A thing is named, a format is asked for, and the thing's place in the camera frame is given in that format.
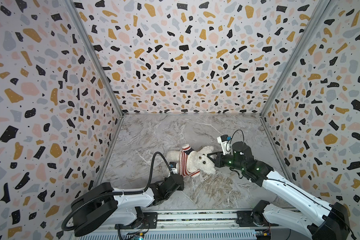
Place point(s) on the red white striped knit sweater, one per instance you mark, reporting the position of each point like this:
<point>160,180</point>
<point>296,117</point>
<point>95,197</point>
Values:
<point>188,160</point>

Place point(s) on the right aluminium corner post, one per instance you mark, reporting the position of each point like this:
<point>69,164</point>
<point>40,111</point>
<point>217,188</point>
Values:
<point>302,43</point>

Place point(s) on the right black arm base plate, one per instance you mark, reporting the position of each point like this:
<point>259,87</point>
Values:
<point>245,218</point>

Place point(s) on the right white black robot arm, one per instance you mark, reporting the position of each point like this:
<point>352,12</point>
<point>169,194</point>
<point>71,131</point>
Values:
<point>316,219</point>

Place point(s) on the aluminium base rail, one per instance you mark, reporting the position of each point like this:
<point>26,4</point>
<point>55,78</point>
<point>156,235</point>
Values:
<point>192,220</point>

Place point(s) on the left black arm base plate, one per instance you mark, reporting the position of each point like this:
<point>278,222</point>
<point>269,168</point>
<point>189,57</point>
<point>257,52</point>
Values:
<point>148,220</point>

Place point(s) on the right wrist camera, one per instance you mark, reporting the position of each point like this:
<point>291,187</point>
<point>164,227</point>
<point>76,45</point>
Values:
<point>225,142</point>

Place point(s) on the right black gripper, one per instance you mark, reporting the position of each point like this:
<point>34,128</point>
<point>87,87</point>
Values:
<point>218,159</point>

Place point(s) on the white vented cable duct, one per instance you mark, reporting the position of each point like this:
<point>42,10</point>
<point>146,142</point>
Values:
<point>199,235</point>

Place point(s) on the aluminium corner post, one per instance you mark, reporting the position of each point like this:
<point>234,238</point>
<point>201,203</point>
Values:
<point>302,43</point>
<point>75,17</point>

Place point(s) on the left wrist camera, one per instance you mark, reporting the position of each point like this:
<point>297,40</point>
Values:
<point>174,167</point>

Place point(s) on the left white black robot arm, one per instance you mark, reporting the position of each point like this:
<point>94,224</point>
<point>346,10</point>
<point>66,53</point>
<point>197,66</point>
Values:
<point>105,204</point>

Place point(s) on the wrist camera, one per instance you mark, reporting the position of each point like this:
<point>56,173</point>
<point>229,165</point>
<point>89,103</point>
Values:
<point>225,142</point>
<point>174,167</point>

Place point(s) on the white plush teddy bear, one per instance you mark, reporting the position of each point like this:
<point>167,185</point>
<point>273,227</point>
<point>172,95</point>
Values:
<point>205,165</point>

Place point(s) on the left aluminium corner post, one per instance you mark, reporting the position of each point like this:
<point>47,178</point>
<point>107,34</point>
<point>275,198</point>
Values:
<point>75,17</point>

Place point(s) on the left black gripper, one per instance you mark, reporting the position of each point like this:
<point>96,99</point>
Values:
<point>182,187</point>

